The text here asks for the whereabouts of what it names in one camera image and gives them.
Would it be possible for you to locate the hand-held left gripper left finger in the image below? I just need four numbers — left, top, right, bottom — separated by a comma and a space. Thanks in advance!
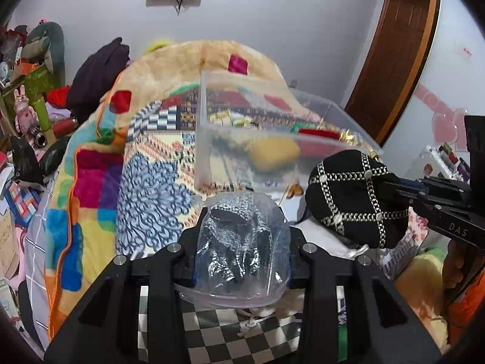
43, 227, 202, 364

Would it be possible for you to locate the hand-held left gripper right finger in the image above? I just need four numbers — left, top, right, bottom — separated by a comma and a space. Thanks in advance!
289, 227, 445, 364

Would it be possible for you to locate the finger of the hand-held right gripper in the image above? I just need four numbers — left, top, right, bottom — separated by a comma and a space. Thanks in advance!
373, 181, 419, 208
394, 175, 430, 191

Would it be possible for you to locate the clear plastic bag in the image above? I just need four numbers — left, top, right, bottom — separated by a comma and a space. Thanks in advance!
177, 191, 292, 310

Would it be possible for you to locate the grey black knit garment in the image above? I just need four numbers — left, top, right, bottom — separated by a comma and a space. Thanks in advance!
194, 194, 274, 287

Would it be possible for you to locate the black cap with silver chains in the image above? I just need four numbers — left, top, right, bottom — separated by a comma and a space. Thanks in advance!
305, 150, 410, 250

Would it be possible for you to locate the clear plastic storage box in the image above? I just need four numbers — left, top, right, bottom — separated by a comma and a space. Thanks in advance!
194, 70, 384, 195

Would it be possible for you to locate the yellow soft toy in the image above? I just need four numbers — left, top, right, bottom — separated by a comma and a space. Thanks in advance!
248, 136, 301, 172

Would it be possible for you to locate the person's right hand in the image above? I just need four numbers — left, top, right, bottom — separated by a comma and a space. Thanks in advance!
442, 242, 479, 306

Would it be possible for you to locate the clear acrylic organizer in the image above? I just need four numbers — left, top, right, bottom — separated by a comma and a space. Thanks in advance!
410, 143, 471, 183

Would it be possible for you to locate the yellow plush pillow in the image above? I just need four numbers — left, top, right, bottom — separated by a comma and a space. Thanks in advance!
393, 248, 453, 354

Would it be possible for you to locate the black white checkered cloth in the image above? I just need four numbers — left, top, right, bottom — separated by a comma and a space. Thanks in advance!
137, 284, 349, 364

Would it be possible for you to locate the red cloth item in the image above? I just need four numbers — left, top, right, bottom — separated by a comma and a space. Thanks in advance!
299, 128, 342, 149

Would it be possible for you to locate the colourful patchwork blanket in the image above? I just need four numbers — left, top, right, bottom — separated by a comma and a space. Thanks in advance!
45, 40, 304, 344

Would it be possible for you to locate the brown wooden door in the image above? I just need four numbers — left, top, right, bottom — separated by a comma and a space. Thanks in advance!
344, 0, 443, 149

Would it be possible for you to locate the grid pattern bedsheet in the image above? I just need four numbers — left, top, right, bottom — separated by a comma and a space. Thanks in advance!
17, 193, 57, 351

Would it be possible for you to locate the colourful striped box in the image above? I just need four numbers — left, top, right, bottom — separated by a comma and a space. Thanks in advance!
7, 181, 42, 225

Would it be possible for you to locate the red cylindrical can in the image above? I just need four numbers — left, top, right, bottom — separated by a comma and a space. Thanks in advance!
52, 117, 79, 138

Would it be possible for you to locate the black crumpled bag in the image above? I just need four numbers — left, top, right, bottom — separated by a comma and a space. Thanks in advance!
9, 136, 45, 187

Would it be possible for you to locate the red plush item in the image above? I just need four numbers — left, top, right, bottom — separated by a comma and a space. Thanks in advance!
46, 85, 72, 109

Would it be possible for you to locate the dark purple garment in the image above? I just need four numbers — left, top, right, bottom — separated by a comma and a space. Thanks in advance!
66, 37, 130, 111

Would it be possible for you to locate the pink rabbit toy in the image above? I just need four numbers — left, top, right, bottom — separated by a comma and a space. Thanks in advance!
13, 84, 35, 134

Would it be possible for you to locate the green cardboard box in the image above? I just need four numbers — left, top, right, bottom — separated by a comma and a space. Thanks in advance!
0, 64, 62, 131

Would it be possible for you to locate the green plush toy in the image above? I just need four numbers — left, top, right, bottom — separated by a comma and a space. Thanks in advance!
21, 21, 66, 81

